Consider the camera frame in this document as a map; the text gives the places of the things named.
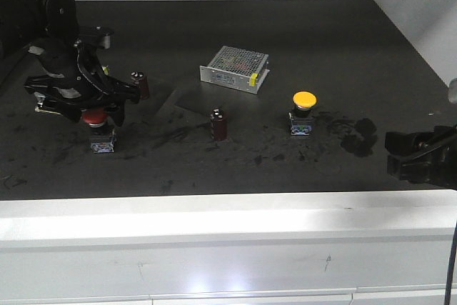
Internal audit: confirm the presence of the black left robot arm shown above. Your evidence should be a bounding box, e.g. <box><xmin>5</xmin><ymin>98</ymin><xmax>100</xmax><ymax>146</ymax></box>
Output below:
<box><xmin>1</xmin><ymin>0</ymin><xmax>140</xmax><ymax>126</ymax></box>

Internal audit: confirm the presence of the black wrist camera on left gripper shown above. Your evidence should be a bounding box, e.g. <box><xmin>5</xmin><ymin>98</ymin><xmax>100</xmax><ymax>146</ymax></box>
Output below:
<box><xmin>79</xmin><ymin>26</ymin><xmax>114</xmax><ymax>49</ymax></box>

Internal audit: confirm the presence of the left dark brown capacitor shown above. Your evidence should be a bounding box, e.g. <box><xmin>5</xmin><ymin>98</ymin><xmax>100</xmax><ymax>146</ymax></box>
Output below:
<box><xmin>131</xmin><ymin>71</ymin><xmax>150</xmax><ymax>100</ymax></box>

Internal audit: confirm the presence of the right metal mesh power supply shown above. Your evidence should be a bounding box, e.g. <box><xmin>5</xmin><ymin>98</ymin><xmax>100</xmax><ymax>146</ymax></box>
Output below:
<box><xmin>199</xmin><ymin>46</ymin><xmax>270</xmax><ymax>94</ymax></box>

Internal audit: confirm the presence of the left metal mesh power supply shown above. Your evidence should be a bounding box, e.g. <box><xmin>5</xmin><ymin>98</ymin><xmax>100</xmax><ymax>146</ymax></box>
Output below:
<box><xmin>24</xmin><ymin>64</ymin><xmax>114</xmax><ymax>122</ymax></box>

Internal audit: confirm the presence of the centre dark brown capacitor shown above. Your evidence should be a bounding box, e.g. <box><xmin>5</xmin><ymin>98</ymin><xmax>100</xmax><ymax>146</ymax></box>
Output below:
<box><xmin>210</xmin><ymin>108</ymin><xmax>227</xmax><ymax>141</ymax></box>

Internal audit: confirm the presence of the metal mesh power supply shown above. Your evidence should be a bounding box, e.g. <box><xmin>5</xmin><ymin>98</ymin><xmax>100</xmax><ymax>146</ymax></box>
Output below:
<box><xmin>24</xmin><ymin>64</ymin><xmax>114</xmax><ymax>122</ymax></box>
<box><xmin>199</xmin><ymin>46</ymin><xmax>270</xmax><ymax>94</ymax></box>

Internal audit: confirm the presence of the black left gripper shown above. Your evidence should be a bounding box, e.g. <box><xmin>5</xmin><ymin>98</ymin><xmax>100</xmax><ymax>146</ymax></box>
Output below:
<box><xmin>24</xmin><ymin>35</ymin><xmax>140</xmax><ymax>126</ymax></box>

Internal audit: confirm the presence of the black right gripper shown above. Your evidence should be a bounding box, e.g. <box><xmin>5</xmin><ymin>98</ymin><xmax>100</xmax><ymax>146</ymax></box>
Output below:
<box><xmin>385</xmin><ymin>126</ymin><xmax>456</xmax><ymax>188</ymax></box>

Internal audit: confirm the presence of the dark brown capacitor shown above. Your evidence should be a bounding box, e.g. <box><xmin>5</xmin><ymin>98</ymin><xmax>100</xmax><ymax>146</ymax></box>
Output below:
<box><xmin>210</xmin><ymin>108</ymin><xmax>227</xmax><ymax>141</ymax></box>
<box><xmin>131</xmin><ymin>71</ymin><xmax>150</xmax><ymax>100</ymax></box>

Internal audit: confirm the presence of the grey cable lower right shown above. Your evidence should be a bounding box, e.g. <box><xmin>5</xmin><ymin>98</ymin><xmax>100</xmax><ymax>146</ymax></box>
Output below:
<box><xmin>443</xmin><ymin>222</ymin><xmax>457</xmax><ymax>305</ymax></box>

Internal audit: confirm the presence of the red mushroom push button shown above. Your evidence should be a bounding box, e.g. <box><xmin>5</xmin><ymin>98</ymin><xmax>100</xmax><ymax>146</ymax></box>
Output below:
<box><xmin>81</xmin><ymin>108</ymin><xmax>116</xmax><ymax>154</ymax></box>

